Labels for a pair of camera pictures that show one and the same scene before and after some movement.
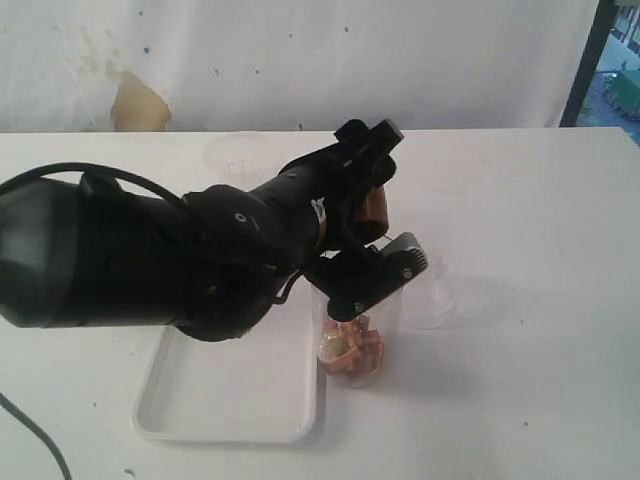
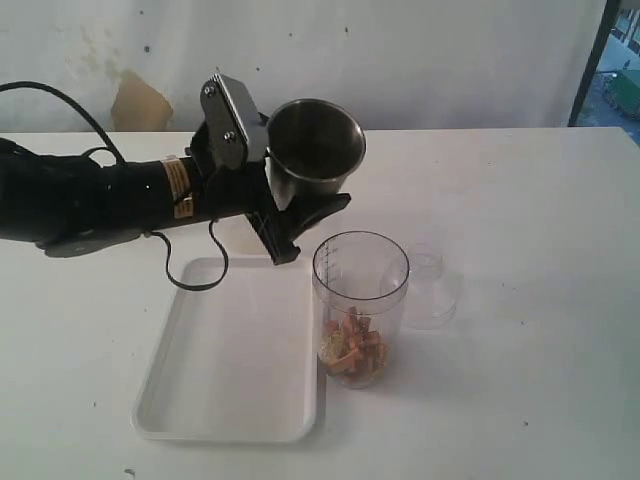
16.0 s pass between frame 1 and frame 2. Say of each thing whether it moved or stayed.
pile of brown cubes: stayed
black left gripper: moved
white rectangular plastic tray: stayed
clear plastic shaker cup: stayed
